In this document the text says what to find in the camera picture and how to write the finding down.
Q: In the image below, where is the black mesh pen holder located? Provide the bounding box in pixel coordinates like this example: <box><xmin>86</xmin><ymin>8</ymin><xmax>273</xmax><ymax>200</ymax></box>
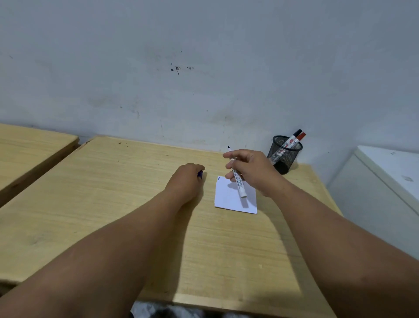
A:
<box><xmin>266</xmin><ymin>135</ymin><xmax>304</xmax><ymax>175</ymax></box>

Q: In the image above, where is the grey patterned cloth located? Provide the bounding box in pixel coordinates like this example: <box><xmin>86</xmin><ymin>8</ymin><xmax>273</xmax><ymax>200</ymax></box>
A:
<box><xmin>130</xmin><ymin>301</ymin><xmax>250</xmax><ymax>318</ymax></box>

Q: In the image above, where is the white cabinet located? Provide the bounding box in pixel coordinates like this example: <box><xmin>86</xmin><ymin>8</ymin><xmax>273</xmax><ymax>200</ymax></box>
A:
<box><xmin>327</xmin><ymin>145</ymin><xmax>419</xmax><ymax>261</ymax></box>

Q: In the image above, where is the red capped white marker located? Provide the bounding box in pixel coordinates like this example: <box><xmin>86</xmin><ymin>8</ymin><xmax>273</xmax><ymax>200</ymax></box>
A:
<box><xmin>280</xmin><ymin>132</ymin><xmax>307</xmax><ymax>162</ymax></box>

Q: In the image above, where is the person's right hand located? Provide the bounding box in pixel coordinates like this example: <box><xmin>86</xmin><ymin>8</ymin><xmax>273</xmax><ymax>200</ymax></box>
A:
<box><xmin>223</xmin><ymin>149</ymin><xmax>286</xmax><ymax>199</ymax></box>

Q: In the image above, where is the light wooden desk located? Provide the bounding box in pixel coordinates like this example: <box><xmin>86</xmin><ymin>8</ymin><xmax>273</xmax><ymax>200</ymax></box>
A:
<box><xmin>0</xmin><ymin>123</ymin><xmax>80</xmax><ymax>208</ymax></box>

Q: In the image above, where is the white paper card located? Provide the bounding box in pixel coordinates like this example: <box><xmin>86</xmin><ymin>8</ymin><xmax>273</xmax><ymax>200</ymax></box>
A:
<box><xmin>214</xmin><ymin>176</ymin><xmax>258</xmax><ymax>215</ymax></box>

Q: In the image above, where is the white marker pen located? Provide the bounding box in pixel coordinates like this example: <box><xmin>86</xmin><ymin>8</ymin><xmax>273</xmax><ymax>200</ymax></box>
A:
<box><xmin>227</xmin><ymin>146</ymin><xmax>248</xmax><ymax>199</ymax></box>

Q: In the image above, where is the person's right forearm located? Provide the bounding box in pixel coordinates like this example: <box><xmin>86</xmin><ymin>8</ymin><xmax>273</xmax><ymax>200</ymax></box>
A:
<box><xmin>271</xmin><ymin>178</ymin><xmax>419</xmax><ymax>318</ymax></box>

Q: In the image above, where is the person's left forearm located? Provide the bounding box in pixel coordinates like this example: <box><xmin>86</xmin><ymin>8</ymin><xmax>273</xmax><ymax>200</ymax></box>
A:
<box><xmin>0</xmin><ymin>190</ymin><xmax>184</xmax><ymax>318</ymax></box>

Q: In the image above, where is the person's left hand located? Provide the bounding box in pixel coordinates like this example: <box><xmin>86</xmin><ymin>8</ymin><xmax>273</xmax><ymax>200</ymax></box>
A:
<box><xmin>165</xmin><ymin>163</ymin><xmax>206</xmax><ymax>206</ymax></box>

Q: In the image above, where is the black capped white marker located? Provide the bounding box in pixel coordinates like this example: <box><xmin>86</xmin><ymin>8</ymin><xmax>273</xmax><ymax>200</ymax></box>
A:
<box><xmin>276</xmin><ymin>129</ymin><xmax>303</xmax><ymax>161</ymax></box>

